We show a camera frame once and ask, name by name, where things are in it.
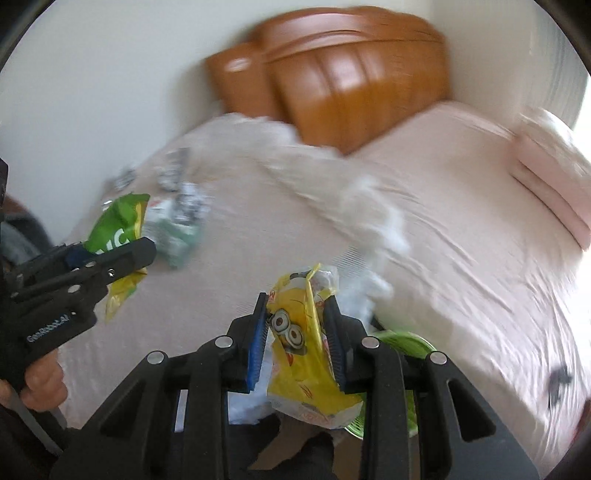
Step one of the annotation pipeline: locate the silver crumpled wrapper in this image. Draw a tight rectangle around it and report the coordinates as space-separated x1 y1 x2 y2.
157 148 192 190
113 168 139 190

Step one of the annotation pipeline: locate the wooden headboard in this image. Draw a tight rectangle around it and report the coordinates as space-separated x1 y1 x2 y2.
205 6 451 155

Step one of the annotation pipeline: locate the person's left forearm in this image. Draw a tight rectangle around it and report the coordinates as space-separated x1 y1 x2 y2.
0 397 61 480

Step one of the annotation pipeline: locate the white and green crumpled packet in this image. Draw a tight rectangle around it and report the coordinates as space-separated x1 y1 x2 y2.
145 182 213 268

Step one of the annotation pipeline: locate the green plastic bin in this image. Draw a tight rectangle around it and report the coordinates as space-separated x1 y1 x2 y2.
344 330 437 437

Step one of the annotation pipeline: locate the folded pink quilt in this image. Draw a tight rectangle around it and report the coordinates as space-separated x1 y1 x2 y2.
508 106 591 250

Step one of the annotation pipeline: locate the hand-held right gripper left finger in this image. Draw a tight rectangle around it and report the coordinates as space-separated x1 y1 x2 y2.
48 292 271 480

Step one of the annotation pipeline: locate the yellow cartoon snack packet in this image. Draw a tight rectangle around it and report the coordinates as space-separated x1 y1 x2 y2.
267 263 365 428

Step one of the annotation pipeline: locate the white sheer curtain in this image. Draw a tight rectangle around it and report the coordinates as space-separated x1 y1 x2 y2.
540 14 591 134

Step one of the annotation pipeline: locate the person's left hand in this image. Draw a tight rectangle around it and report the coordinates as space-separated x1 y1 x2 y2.
23 348 68 411

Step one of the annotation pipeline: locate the small dark scrap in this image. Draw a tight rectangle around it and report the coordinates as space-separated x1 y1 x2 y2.
547 364 573 409

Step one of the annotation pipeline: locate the person's leg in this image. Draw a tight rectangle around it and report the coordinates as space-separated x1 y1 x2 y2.
229 414 283 480
281 431 338 480

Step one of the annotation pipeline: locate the person's right leg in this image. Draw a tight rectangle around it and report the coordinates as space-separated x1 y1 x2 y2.
281 431 338 480

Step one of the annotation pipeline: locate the person's left leg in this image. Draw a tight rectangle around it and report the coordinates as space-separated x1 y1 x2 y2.
229 414 283 480

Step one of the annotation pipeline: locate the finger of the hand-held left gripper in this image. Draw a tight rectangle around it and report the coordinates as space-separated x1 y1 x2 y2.
51 242 93 271
4 237 158 311

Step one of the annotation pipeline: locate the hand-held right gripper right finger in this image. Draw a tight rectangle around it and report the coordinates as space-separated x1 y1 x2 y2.
323 295 541 480

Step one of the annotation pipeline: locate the crumpled clear plastic sheet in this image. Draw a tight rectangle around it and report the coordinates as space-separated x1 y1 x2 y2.
203 113 407 324

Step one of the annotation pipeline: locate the bed with pale pink mattress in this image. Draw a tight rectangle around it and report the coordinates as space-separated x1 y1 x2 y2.
58 100 591 476

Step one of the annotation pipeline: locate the white plastic bag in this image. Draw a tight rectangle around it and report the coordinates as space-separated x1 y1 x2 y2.
175 388 278 428

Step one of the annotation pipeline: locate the green snack packet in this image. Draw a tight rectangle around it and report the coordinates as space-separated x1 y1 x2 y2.
88 193 151 322

